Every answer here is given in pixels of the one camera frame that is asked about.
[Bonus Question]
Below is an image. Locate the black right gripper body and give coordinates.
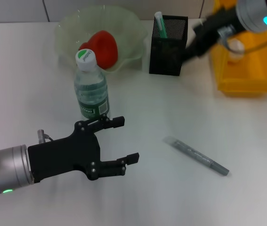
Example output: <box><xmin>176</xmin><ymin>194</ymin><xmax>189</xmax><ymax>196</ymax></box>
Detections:
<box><xmin>202</xmin><ymin>8</ymin><xmax>245</xmax><ymax>48</ymax></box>

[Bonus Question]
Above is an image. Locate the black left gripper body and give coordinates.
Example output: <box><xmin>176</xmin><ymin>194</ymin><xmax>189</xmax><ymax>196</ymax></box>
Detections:
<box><xmin>27</xmin><ymin>120</ymin><xmax>102</xmax><ymax>184</ymax></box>

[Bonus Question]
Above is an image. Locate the green pen white cap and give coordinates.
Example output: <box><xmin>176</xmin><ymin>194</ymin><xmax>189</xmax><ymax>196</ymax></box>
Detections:
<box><xmin>154</xmin><ymin>11</ymin><xmax>168</xmax><ymax>39</ymax></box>

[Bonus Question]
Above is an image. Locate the clear water bottle green label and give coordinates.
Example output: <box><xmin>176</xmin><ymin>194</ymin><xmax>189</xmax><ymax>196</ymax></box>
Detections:
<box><xmin>73</xmin><ymin>48</ymin><xmax>110</xmax><ymax>120</ymax></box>

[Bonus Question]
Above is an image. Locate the grey marker pen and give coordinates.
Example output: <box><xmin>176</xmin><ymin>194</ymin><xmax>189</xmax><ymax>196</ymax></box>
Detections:
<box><xmin>163</xmin><ymin>136</ymin><xmax>230</xmax><ymax>177</ymax></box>

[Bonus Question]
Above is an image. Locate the black mesh pen holder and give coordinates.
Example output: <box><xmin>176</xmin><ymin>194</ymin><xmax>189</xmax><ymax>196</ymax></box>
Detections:
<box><xmin>149</xmin><ymin>14</ymin><xmax>188</xmax><ymax>76</ymax></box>

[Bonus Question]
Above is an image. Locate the red fruit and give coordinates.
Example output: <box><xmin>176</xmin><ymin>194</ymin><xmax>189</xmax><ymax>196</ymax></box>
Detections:
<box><xmin>78</xmin><ymin>30</ymin><xmax>119</xmax><ymax>70</ymax></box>

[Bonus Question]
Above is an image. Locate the pale green glass fruit bowl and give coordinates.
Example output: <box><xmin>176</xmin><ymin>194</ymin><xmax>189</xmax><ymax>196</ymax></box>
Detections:
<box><xmin>54</xmin><ymin>5</ymin><xmax>148</xmax><ymax>76</ymax></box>

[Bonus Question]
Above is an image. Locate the yellow plastic storage bin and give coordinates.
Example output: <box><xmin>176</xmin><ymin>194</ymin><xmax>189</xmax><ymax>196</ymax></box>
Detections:
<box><xmin>208</xmin><ymin>0</ymin><xmax>267</xmax><ymax>97</ymax></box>

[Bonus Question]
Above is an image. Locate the right wrist cable with connector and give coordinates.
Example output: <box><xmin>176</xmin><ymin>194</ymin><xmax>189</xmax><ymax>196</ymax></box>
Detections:
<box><xmin>217</xmin><ymin>25</ymin><xmax>267</xmax><ymax>54</ymax></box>

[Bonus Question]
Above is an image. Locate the wrist cable with connector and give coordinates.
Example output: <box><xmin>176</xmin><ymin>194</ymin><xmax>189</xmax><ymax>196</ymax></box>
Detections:
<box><xmin>217</xmin><ymin>25</ymin><xmax>267</xmax><ymax>54</ymax></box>
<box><xmin>37</xmin><ymin>129</ymin><xmax>54</xmax><ymax>143</ymax></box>

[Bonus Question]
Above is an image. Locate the left wrist cable with connector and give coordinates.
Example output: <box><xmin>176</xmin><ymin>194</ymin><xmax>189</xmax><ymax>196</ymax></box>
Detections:
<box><xmin>37</xmin><ymin>129</ymin><xmax>54</xmax><ymax>143</ymax></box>

